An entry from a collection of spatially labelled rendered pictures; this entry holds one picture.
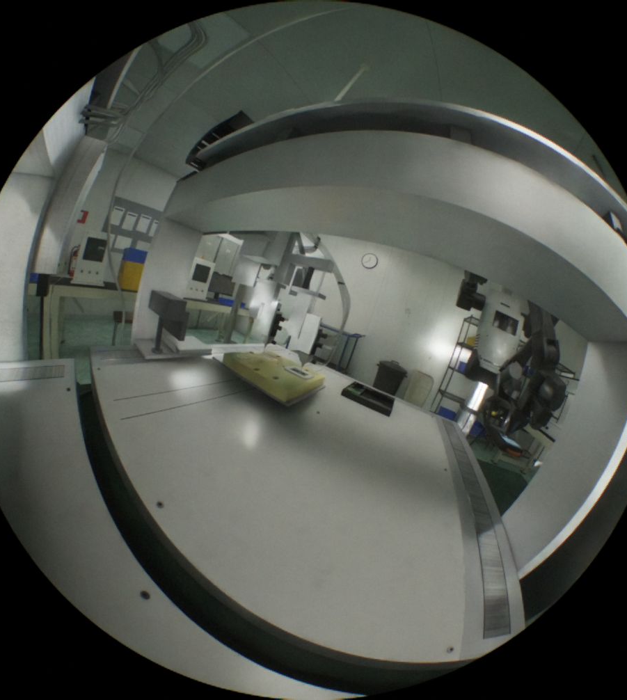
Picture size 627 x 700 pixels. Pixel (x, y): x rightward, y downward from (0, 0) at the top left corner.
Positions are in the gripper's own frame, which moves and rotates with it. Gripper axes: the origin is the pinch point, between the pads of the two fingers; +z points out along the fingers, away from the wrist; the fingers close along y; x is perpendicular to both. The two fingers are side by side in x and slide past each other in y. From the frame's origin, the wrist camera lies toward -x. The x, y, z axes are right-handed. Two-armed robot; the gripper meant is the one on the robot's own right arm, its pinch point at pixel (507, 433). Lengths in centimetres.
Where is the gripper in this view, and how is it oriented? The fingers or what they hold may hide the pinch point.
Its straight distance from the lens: 71.0
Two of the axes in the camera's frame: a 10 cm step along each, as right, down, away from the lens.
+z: -1.8, 9.0, 4.0
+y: 8.4, 3.6, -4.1
